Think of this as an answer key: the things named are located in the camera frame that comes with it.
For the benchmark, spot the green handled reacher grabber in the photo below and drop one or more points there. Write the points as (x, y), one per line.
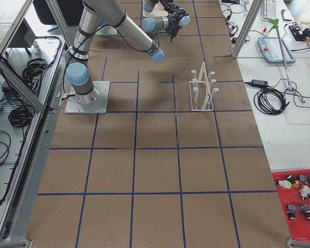
(290, 88)

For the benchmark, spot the white keyboard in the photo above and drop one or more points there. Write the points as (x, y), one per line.
(269, 9)

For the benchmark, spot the blue teach pendant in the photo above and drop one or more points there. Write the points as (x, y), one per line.
(271, 50)

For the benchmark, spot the cream plastic tray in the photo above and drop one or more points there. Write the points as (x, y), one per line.
(158, 11)

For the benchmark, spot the black power adapter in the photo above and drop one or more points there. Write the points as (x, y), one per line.
(258, 83)

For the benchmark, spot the aluminium frame post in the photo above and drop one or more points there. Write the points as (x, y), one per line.
(250, 18)

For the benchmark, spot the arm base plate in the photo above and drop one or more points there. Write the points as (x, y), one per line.
(92, 103)
(104, 29)

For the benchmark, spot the red plastic tray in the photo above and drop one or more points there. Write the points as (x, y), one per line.
(293, 188)

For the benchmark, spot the white wire cup rack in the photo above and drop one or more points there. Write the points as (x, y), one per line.
(201, 90)

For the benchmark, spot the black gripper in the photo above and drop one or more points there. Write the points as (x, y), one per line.
(171, 29)

